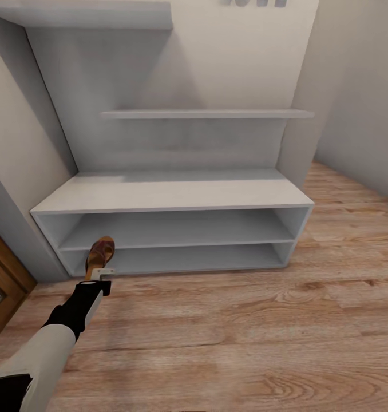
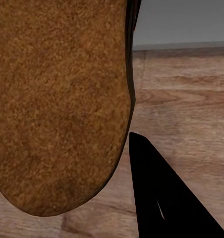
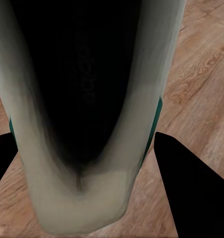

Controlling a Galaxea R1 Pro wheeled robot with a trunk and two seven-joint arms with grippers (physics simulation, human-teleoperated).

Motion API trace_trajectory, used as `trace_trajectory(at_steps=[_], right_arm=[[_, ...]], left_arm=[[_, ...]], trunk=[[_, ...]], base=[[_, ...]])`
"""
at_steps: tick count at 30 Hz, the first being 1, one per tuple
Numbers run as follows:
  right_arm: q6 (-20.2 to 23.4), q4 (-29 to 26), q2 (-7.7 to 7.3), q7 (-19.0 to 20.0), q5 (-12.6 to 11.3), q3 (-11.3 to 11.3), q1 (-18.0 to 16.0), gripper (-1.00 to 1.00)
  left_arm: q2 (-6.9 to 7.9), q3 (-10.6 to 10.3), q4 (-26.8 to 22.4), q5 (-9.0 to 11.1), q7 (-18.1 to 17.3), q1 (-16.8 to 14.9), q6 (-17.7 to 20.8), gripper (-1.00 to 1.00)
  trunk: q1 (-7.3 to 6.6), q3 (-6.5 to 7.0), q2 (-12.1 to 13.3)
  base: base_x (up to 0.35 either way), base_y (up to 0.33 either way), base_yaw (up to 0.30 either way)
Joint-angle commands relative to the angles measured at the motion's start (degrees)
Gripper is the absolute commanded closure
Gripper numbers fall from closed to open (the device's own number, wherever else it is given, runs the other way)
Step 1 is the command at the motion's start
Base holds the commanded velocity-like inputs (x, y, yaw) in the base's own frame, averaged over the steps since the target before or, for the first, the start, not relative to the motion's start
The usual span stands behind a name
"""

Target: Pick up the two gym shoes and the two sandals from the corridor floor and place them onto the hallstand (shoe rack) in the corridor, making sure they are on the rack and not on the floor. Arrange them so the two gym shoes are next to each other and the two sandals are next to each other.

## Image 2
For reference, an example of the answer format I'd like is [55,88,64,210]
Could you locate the sandal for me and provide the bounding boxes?
[0,0,141,217]

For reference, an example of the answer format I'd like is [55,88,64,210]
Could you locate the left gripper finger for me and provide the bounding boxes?
[129,132,224,238]

